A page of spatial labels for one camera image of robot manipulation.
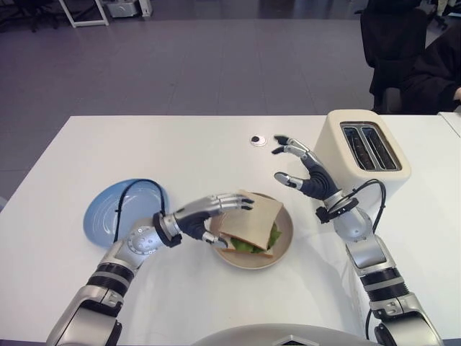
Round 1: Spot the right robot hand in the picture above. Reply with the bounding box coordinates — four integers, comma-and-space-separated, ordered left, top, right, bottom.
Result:
271, 135, 342, 200

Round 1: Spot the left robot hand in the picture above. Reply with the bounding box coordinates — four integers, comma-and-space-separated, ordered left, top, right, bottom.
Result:
172, 192, 255, 252

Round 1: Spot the bread slice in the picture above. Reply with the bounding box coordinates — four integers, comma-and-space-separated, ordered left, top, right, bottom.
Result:
218, 190, 285, 251
220, 236, 277, 260

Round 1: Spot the cream toaster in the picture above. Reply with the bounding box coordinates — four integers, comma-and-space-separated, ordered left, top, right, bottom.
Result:
313, 110, 412, 200

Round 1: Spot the green lettuce leaf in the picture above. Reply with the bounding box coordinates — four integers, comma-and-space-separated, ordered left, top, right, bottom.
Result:
229, 222, 282, 254

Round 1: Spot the beige plate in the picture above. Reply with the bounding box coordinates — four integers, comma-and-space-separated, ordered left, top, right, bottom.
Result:
208, 192, 294, 270

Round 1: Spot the blue plate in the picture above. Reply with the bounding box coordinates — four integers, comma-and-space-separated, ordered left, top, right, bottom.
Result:
83, 177, 171, 249

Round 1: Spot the robot body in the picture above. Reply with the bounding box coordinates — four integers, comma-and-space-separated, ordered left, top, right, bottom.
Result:
189, 323, 376, 346

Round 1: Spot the person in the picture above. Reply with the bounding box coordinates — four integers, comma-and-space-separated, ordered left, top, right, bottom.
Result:
398, 25, 461, 113

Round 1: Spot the black office chair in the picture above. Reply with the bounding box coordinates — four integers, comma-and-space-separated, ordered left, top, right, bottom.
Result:
359, 0, 429, 113

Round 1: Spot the grey box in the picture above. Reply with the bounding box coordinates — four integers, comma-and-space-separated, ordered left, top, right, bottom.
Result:
106, 0, 142, 19

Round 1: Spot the black cable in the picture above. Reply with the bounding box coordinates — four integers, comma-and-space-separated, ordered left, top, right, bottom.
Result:
113, 180, 172, 243
326, 179, 387, 340

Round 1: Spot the white table frame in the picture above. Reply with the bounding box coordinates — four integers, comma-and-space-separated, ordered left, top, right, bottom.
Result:
63, 0, 110, 29

